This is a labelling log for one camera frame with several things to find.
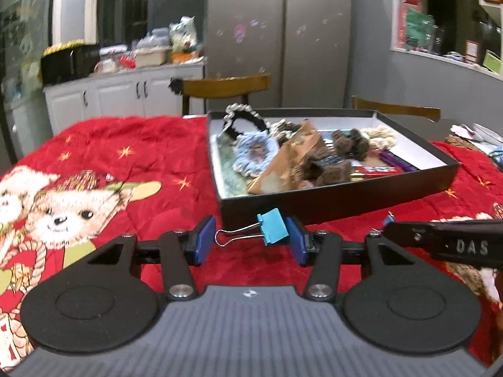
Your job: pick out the glass jars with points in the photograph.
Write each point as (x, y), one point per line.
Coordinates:
(438, 39)

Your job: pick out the blue knit scrunchie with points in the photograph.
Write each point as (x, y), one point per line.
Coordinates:
(243, 153)

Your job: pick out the glass door with stickers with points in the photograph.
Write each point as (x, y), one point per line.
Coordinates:
(21, 47)

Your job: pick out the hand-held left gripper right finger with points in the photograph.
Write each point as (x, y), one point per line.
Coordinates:
(297, 240)

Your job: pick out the pink girl fridge magnet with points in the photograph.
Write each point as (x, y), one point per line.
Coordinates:
(240, 32)

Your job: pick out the red printed blanket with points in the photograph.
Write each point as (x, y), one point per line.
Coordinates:
(137, 172)

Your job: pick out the grey refrigerator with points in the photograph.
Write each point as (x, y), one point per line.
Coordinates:
(275, 39)

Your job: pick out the cream knit scrunchie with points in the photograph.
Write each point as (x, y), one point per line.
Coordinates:
(383, 136)

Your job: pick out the beige basket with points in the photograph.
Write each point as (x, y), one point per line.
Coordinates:
(153, 58)

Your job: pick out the small framed card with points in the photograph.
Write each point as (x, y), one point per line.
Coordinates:
(472, 52)

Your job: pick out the gold triangular snack packet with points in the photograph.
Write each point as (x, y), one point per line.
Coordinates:
(283, 165)

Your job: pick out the purple stick packet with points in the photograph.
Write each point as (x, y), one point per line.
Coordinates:
(397, 161)

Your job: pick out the black scrunchie with white trim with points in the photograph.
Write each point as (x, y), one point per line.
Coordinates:
(255, 119)

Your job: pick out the yellow cloth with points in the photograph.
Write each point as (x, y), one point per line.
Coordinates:
(63, 46)

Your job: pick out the blue binder clip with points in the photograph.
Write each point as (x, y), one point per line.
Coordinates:
(274, 227)

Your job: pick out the white and green plastic bag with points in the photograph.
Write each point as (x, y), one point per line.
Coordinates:
(182, 33)

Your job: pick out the green paper bag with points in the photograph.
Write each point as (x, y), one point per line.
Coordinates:
(419, 29)

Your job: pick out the red snack bar packet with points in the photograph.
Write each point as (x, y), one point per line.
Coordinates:
(377, 170)

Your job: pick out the green card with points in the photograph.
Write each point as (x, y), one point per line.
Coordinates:
(493, 62)

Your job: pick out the white kitchen cabinet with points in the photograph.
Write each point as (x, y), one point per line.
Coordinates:
(118, 98)

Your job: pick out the wooden chair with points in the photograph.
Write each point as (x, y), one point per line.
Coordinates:
(224, 86)
(393, 109)

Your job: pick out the black cardboard box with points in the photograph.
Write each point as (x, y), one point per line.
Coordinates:
(314, 209)

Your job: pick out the white plastic wrappers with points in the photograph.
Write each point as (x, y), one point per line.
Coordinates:
(475, 137)

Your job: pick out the black microwave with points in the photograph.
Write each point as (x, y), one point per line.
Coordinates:
(66, 66)

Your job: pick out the white lidded container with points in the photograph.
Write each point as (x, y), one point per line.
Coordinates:
(114, 52)

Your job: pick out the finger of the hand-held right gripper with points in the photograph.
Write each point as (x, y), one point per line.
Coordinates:
(410, 235)
(390, 218)

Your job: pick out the red gift bag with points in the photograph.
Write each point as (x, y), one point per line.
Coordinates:
(401, 19)

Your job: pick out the white cup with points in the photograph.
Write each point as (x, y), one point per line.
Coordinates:
(104, 66)

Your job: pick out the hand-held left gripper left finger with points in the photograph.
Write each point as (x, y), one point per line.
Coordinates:
(202, 240)

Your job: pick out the clear plastic container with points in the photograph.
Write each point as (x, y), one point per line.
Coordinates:
(159, 38)

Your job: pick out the orange packet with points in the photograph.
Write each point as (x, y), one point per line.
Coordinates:
(186, 57)

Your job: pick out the white wall shelf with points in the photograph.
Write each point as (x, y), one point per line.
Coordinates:
(432, 57)

